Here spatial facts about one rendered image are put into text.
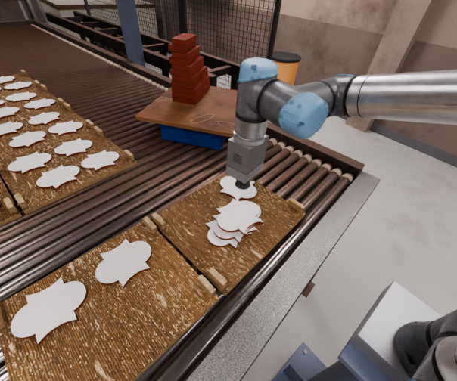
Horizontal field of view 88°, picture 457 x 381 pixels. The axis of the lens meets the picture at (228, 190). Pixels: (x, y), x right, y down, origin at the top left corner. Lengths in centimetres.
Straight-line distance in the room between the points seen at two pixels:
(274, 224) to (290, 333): 98
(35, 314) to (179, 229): 39
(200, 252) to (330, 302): 126
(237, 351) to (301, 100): 55
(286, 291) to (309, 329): 101
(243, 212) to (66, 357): 55
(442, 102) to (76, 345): 80
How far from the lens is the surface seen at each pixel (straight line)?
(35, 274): 85
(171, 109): 124
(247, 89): 50
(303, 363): 164
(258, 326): 67
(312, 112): 43
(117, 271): 73
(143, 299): 68
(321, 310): 179
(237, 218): 75
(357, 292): 196
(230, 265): 70
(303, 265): 78
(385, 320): 80
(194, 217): 81
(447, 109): 46
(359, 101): 51
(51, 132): 140
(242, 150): 55
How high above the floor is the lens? 155
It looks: 43 degrees down
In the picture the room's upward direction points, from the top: 5 degrees clockwise
